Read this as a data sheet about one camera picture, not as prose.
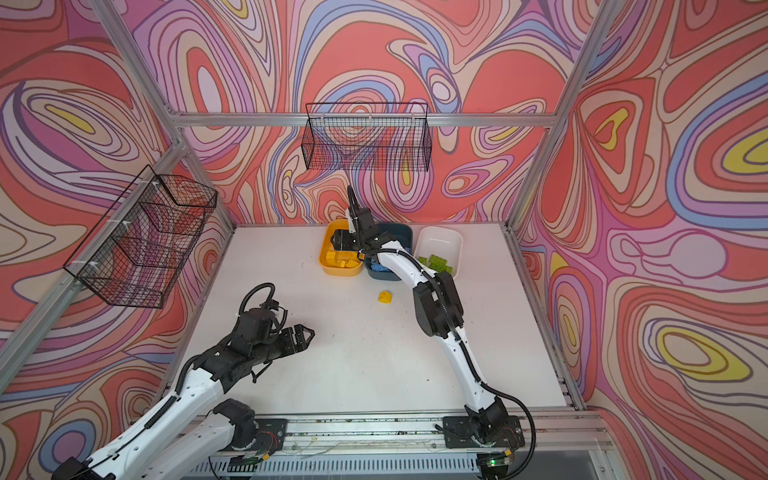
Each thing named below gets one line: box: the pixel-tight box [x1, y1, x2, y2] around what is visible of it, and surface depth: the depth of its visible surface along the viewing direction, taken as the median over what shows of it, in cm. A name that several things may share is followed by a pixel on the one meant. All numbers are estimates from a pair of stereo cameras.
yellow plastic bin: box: [318, 218, 364, 277], surface depth 107 cm
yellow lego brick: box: [326, 250, 360, 268], surface depth 107 cm
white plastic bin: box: [413, 227, 463, 279], surface depth 113 cm
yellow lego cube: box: [378, 290, 393, 304], surface depth 100 cm
